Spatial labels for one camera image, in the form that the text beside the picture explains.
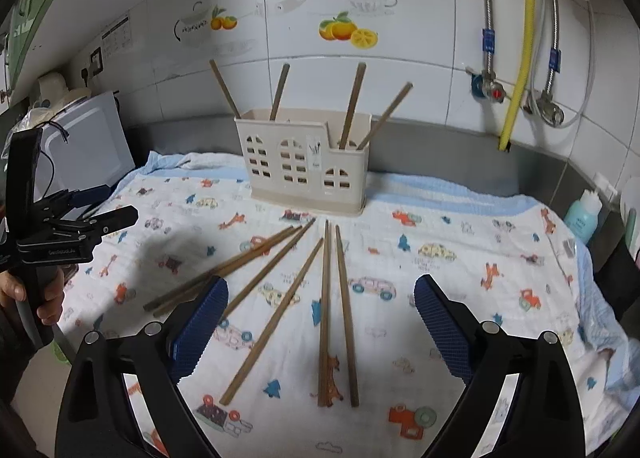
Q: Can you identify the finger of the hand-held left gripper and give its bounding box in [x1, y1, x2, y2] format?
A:
[42, 183, 117, 220]
[57, 205, 140, 240]

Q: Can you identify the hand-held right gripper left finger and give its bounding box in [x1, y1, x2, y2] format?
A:
[55, 275, 230, 458]

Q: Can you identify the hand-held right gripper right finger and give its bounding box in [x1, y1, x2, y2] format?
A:
[414, 274, 586, 458]

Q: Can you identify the spread of wooden chopsticks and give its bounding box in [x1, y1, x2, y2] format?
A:
[142, 218, 361, 409]

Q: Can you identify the brown wooden chopstick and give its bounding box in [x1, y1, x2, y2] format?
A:
[269, 63, 291, 121]
[356, 82, 414, 150]
[209, 59, 242, 119]
[338, 63, 367, 150]

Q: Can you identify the beige plastic chopstick holder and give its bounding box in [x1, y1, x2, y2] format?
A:
[235, 108, 371, 215]

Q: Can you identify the person's left hand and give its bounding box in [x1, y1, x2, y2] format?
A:
[0, 269, 67, 326]

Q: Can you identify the cartoon printed blanket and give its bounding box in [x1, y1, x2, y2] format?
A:
[57, 151, 626, 458]

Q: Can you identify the white microwave oven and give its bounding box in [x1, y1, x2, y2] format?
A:
[30, 91, 136, 199]

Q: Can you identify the cream round container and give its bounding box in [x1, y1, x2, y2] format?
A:
[37, 71, 88, 106]

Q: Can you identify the light blue pump bottle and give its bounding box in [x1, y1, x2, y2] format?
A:
[564, 188, 603, 244]

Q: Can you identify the metal angle valve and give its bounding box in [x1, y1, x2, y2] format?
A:
[522, 91, 566, 126]

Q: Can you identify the green wall cabinet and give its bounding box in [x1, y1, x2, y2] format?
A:
[0, 0, 86, 104]

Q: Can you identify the black and white wall label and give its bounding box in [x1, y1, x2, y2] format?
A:
[101, 16, 133, 56]

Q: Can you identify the metal valve with red handle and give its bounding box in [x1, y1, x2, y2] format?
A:
[465, 66, 508, 102]

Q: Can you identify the yellow corrugated gas hose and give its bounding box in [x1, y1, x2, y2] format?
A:
[497, 0, 543, 154]

